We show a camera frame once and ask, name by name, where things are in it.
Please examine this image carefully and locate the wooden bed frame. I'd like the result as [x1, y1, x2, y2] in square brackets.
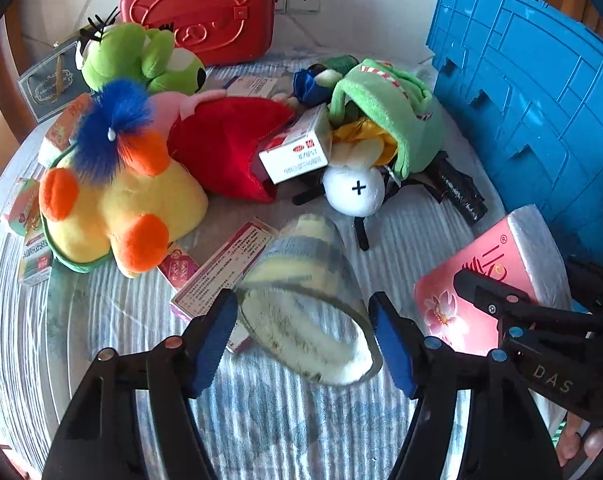
[0, 0, 38, 147]

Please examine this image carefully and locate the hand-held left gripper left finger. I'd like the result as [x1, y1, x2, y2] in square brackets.
[42, 289, 239, 480]

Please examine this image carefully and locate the white round plush toy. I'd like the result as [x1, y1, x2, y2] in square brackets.
[292, 139, 387, 252]

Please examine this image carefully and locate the red plush cloth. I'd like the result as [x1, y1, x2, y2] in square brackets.
[166, 96, 297, 204]

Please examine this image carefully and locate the pink green packet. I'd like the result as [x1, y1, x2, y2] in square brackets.
[4, 177, 42, 236]

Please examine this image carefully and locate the pink orange box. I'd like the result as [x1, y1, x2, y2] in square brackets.
[39, 92, 95, 163]

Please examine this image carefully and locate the small pink box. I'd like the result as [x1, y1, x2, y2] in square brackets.
[158, 242, 200, 291]

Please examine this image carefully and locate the pink flower tissue pack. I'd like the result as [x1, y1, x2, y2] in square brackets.
[414, 204, 572, 356]

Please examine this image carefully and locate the yellow plush cloth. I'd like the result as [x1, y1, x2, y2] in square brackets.
[331, 117, 399, 167]

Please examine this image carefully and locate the yellow plush with blue tuft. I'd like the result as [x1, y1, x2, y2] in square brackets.
[39, 77, 210, 281]

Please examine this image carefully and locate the green frog plush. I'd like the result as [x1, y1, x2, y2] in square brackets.
[79, 7, 207, 95]

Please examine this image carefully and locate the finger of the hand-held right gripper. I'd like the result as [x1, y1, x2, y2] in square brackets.
[453, 268, 603, 347]
[565, 259, 603, 327]

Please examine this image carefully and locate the black foil packet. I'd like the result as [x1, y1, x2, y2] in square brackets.
[421, 152, 487, 223]

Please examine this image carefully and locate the blue green plush toy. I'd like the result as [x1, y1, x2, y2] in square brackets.
[294, 55, 359, 107]

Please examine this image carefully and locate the blue plastic container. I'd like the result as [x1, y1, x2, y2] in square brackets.
[425, 0, 603, 266]

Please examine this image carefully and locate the green red box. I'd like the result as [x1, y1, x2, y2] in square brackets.
[19, 225, 55, 286]

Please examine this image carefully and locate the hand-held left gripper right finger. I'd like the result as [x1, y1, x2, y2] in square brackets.
[368, 291, 565, 480]

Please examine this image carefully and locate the white box with red label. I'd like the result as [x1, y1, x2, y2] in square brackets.
[258, 105, 332, 185]

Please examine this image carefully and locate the dark gift bag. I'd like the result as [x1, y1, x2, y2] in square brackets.
[18, 40, 90, 123]

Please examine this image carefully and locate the person's right hand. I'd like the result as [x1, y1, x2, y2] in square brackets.
[555, 416, 603, 467]

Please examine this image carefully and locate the red plastic case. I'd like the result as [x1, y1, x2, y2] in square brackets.
[119, 0, 276, 67]

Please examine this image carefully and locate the long pink text box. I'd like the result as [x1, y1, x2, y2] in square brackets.
[170, 218, 278, 353]

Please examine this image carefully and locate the pale pink flat box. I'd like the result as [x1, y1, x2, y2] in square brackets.
[222, 76, 280, 98]

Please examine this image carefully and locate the green crocodile plush hat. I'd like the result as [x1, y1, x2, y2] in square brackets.
[329, 58, 445, 181]

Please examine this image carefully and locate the pink plush toy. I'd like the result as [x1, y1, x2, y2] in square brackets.
[152, 89, 228, 127]

